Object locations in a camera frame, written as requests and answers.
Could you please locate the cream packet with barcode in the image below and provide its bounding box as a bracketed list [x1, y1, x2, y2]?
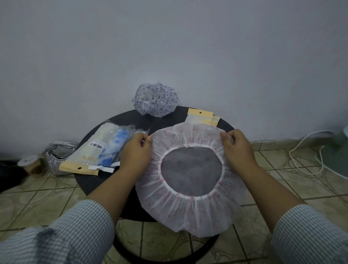
[59, 122, 120, 176]

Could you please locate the black bag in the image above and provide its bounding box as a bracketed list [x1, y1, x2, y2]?
[0, 160, 26, 192]

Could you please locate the black round side table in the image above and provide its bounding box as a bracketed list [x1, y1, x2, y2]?
[74, 106, 236, 264]

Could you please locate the stack of yellow small pouches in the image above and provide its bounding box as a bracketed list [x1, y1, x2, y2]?
[186, 108, 221, 128]

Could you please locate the pale green appliance base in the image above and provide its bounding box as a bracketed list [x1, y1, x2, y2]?
[316, 126, 348, 180]

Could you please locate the person's left forearm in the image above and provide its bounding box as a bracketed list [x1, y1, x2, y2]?
[0, 168, 136, 264]

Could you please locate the person's right hand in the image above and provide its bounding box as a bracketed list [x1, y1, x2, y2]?
[220, 129, 259, 174]

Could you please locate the person's left hand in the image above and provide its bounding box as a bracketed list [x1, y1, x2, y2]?
[119, 132, 153, 177]

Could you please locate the blue flower shower cap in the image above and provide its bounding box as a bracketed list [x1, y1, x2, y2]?
[98, 128, 130, 166]

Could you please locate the silver quilted handbag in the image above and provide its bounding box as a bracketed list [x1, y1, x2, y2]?
[42, 141, 78, 176]

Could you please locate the pink print shower cap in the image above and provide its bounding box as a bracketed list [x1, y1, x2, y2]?
[135, 122, 247, 238]

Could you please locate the white cable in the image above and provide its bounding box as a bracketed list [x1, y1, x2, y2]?
[288, 131, 335, 175]

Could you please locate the person's right forearm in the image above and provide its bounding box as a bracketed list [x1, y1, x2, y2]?
[242, 162, 348, 264]

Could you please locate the ribbon spool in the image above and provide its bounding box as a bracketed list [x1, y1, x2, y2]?
[17, 155, 45, 177]

